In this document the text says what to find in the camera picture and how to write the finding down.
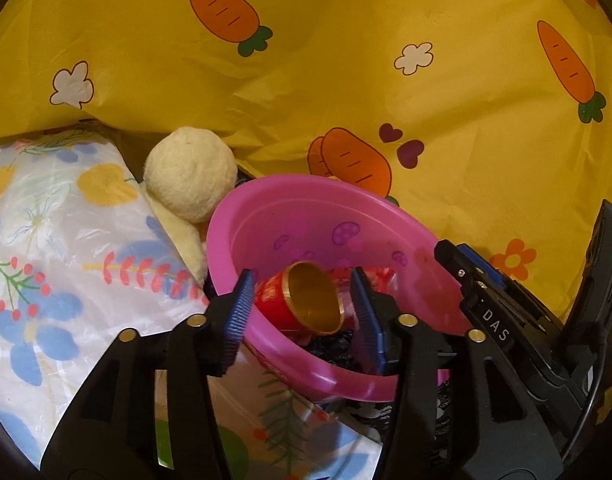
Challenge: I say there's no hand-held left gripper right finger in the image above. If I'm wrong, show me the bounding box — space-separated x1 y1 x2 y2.
350 266 561 480

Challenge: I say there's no black plastic bag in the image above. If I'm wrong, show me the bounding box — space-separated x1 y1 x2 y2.
306 330 367 367

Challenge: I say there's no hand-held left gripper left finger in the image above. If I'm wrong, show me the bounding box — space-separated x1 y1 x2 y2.
40 269 257 480

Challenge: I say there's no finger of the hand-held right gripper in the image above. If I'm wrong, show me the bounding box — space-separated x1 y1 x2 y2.
456 242 566 333
434 239 524 358

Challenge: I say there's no pink plastic bucket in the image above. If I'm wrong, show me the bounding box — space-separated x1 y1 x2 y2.
206 174 464 403

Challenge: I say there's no red paper cup gold inside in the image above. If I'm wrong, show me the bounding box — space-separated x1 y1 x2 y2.
255 261 347 336

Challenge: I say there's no yellow carrot print curtain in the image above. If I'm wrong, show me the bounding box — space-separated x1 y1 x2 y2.
0 0 612 321

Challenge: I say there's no cream plush toy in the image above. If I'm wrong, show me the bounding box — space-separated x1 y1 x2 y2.
141 126 238 286

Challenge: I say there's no floral plastic tablecloth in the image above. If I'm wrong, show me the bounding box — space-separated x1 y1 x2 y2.
0 127 387 476

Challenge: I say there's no red white wrapper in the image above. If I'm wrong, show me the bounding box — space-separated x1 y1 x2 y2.
331 266 401 321

